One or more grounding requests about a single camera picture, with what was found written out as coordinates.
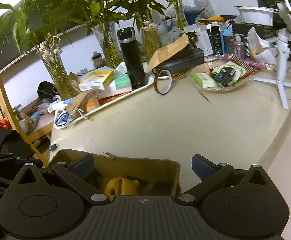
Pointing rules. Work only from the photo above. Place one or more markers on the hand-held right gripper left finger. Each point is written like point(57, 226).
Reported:
point(83, 166)

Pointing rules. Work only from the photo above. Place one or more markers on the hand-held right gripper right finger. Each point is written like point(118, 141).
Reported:
point(203, 166)

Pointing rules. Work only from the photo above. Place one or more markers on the brown cardboard box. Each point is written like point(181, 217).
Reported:
point(140, 168)

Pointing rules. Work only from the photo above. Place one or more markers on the black cloth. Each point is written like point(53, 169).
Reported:
point(3, 140)

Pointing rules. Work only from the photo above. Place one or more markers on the small dark round cap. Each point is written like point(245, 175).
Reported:
point(53, 147)

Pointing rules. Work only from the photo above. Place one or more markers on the yellow plastic object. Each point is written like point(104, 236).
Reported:
point(120, 186)

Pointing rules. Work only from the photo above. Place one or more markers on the blue-white mask pack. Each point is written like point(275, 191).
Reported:
point(64, 120)

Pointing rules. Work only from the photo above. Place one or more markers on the wooden chair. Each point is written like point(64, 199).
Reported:
point(0, 97)

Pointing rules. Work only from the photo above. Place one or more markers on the orange packet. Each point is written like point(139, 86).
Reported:
point(92, 104)

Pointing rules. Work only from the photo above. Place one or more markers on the white squeeze bottle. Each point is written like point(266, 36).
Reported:
point(55, 107)

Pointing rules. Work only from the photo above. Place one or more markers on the brown stick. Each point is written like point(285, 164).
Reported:
point(205, 97)

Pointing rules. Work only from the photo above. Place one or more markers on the white tray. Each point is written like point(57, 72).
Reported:
point(115, 98)

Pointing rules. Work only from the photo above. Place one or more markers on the black bag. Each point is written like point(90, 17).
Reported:
point(45, 90)

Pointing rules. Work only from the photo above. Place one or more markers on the green wipes packet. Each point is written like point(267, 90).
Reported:
point(204, 80)

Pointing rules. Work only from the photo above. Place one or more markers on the glass plate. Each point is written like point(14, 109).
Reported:
point(235, 86)

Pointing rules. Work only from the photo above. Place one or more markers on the yellow cardboard box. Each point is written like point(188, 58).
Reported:
point(96, 80)

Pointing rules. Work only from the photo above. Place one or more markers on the bamboo in tall glass vase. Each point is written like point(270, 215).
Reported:
point(58, 80)

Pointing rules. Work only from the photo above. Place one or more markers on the amber tape roll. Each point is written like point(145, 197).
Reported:
point(169, 82)

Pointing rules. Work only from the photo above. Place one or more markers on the green tissue pack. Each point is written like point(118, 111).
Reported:
point(121, 82)

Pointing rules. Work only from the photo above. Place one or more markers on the small black box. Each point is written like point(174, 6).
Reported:
point(225, 76)

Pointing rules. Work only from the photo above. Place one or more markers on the pile of green-white sachets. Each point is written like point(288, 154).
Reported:
point(239, 70)

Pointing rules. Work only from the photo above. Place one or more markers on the black zip case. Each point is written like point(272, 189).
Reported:
point(185, 60)

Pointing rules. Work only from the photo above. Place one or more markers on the striped curved strips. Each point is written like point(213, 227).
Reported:
point(241, 61)

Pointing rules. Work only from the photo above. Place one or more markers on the black thermos bottle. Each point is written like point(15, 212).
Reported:
point(133, 62)

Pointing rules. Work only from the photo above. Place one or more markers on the pink glitter pen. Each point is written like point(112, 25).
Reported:
point(260, 63)

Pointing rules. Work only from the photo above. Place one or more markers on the brown paper envelope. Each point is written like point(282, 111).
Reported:
point(165, 52)

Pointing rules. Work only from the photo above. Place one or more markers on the bamboo in wide glass vase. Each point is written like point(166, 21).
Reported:
point(109, 47)

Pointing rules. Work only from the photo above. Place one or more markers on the pink soap pump bottle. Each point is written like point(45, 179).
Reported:
point(239, 47)

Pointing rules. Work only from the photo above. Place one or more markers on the black upright carton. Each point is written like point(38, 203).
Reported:
point(215, 41)

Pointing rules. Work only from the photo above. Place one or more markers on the white upright carton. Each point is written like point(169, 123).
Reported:
point(204, 40)

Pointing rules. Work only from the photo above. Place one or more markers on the blue upright carton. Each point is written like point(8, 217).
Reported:
point(228, 41)

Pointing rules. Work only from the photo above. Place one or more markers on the white gimbal tripod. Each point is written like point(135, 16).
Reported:
point(282, 55)

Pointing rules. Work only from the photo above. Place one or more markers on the white plastic bag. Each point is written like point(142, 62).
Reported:
point(256, 40)

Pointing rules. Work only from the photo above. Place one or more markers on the flat black box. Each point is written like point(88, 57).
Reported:
point(243, 27)

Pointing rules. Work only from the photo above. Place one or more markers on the yellow cloth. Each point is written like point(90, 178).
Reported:
point(211, 20)

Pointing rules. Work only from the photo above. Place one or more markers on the bamboo in small glass vase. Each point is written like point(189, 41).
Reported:
point(180, 17)

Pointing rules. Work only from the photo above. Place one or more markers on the white plastic bowl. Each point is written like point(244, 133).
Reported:
point(256, 16)

